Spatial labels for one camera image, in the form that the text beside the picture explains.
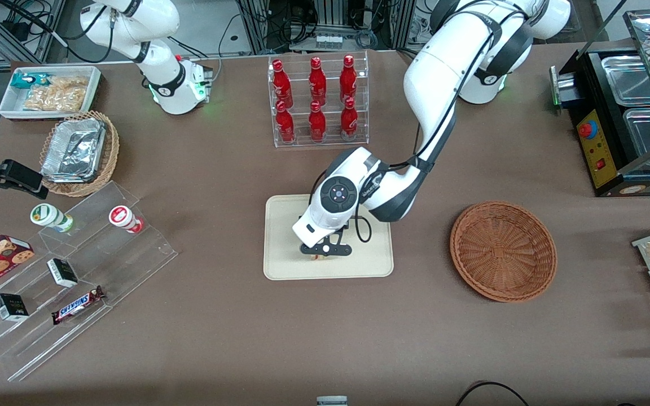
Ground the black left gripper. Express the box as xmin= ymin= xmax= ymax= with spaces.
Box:
xmin=315 ymin=221 xmax=350 ymax=250

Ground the black floor cable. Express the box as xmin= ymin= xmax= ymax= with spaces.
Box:
xmin=454 ymin=381 xmax=530 ymax=406

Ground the round brown wicker basket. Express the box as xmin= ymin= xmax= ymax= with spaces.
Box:
xmin=450 ymin=201 xmax=558 ymax=304

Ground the green lid cup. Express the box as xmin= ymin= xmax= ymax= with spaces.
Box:
xmin=30 ymin=203 xmax=74 ymax=233

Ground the black food warmer cabinet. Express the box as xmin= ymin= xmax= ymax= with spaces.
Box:
xmin=549 ymin=8 xmax=650 ymax=197

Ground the clear bag of crackers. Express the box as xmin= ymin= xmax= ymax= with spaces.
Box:
xmin=23 ymin=76 xmax=90 ymax=112

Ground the beige rectangular serving tray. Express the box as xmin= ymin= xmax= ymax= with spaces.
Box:
xmin=263 ymin=194 xmax=395 ymax=281

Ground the aluminium foil container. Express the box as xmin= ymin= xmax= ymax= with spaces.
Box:
xmin=41 ymin=118 xmax=107 ymax=184

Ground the teal snack packet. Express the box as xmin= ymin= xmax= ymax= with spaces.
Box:
xmin=10 ymin=72 xmax=50 ymax=90

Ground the red cola bottle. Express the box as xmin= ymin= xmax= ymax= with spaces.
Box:
xmin=308 ymin=101 xmax=327 ymax=143
xmin=340 ymin=97 xmax=359 ymax=141
xmin=275 ymin=101 xmax=296 ymax=144
xmin=272 ymin=59 xmax=294 ymax=108
xmin=340 ymin=55 xmax=358 ymax=102
xmin=309 ymin=56 xmax=328 ymax=105

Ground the light wicker basket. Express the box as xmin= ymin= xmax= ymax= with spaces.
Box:
xmin=38 ymin=110 xmax=120 ymax=198

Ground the aluminium frame rack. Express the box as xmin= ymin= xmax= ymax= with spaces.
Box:
xmin=236 ymin=0 xmax=436 ymax=55

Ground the Snickers chocolate bar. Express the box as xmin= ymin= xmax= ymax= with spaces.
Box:
xmin=51 ymin=285 xmax=106 ymax=326

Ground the clear acrylic bottle rack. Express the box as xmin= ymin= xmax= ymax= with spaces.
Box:
xmin=267 ymin=50 xmax=370 ymax=149

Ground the red lid cup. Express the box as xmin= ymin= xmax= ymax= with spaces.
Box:
xmin=108 ymin=205 xmax=144 ymax=235

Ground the small black white box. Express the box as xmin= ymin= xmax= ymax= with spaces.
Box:
xmin=0 ymin=293 xmax=30 ymax=323
xmin=46 ymin=258 xmax=79 ymax=289

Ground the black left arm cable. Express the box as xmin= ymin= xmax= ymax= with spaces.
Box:
xmin=309 ymin=11 xmax=532 ymax=244

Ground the white rectangular snack bin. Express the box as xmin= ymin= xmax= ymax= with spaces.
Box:
xmin=0 ymin=65 xmax=102 ymax=121

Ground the clear acrylic stepped shelf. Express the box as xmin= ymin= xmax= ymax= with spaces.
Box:
xmin=0 ymin=180 xmax=179 ymax=383

